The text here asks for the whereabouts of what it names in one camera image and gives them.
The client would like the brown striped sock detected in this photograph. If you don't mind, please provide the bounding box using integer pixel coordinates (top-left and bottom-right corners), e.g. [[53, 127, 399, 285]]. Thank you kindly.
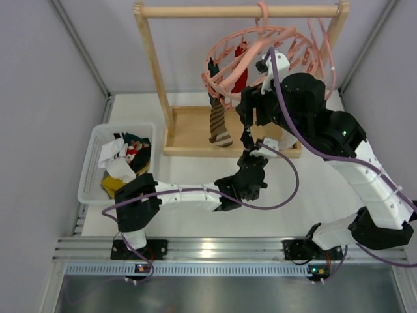
[[209, 99, 233, 147]]

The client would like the pink round clip hanger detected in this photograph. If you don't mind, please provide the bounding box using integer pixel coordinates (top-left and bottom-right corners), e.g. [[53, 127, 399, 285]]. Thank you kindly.
[[201, 1, 320, 110]]

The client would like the white sock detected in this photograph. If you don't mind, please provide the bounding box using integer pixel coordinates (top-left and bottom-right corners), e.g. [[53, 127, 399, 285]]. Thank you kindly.
[[106, 158, 136, 183], [98, 138, 127, 168]]

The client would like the black white-striped sock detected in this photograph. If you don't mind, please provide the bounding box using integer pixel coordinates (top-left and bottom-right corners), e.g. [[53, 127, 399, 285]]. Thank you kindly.
[[240, 126, 255, 151]]

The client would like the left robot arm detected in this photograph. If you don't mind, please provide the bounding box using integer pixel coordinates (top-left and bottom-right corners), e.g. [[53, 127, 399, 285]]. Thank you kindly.
[[115, 147, 277, 250]]

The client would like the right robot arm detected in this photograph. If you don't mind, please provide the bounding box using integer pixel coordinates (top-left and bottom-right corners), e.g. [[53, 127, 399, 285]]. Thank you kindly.
[[237, 73, 416, 254]]

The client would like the pink clothes hanger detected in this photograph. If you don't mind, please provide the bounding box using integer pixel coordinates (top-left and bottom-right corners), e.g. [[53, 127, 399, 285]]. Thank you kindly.
[[308, 18, 336, 100]]

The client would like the dark patterned socks pile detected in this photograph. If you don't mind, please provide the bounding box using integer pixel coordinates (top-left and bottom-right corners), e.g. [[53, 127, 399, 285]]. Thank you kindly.
[[113, 132, 151, 175]]

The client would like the red sock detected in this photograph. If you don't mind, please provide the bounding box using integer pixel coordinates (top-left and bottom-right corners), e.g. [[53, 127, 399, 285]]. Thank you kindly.
[[231, 41, 248, 94]]

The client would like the white sheer garment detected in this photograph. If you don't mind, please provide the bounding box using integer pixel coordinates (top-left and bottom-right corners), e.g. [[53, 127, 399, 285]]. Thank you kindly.
[[278, 129, 298, 151]]

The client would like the teal sock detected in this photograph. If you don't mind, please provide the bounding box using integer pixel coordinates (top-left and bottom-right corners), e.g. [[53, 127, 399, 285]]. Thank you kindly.
[[208, 58, 220, 106]]

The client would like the wooden clothes rack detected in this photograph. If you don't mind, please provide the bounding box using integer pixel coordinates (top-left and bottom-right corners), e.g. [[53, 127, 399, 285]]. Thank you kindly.
[[134, 1, 350, 158]]

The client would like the yellow sock in basket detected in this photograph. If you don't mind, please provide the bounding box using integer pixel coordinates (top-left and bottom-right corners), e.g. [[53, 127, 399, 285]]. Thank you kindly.
[[100, 176, 126, 199]]

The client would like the white plastic basket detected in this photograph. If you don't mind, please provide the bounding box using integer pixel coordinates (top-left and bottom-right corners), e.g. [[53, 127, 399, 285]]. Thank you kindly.
[[78, 121, 157, 206]]

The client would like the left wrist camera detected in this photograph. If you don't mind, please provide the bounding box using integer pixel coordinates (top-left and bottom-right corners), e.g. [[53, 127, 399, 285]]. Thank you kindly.
[[249, 137, 280, 159]]

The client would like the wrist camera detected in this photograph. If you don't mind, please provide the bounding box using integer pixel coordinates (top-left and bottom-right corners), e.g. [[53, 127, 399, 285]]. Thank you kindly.
[[256, 50, 290, 95], [249, 137, 280, 159]]

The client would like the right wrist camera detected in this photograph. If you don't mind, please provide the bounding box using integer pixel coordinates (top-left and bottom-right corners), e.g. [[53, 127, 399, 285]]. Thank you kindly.
[[256, 50, 290, 95]]

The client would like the aluminium mounting rail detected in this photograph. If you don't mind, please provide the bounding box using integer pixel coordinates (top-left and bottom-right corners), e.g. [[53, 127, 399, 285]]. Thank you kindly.
[[51, 236, 408, 278]]

